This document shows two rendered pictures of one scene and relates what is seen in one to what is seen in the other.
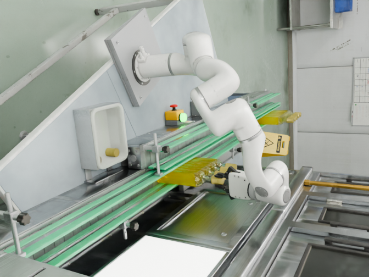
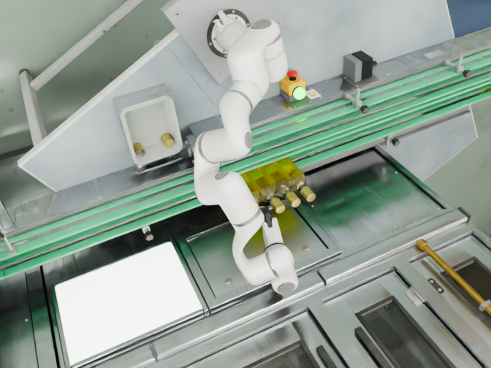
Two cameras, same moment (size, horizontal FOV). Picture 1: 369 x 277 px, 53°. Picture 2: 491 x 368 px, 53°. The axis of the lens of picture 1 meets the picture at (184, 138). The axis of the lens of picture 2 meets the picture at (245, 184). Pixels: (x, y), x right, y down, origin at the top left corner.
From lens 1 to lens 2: 112 cm
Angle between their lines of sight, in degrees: 44
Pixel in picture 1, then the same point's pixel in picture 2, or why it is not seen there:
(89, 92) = (138, 76)
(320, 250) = (301, 355)
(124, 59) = (191, 32)
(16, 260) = not seen: outside the picture
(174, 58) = not seen: hidden behind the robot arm
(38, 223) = (50, 217)
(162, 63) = not seen: hidden behind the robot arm
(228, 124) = (209, 201)
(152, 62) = (226, 41)
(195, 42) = (230, 61)
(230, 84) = (230, 151)
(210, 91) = (208, 150)
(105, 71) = (164, 47)
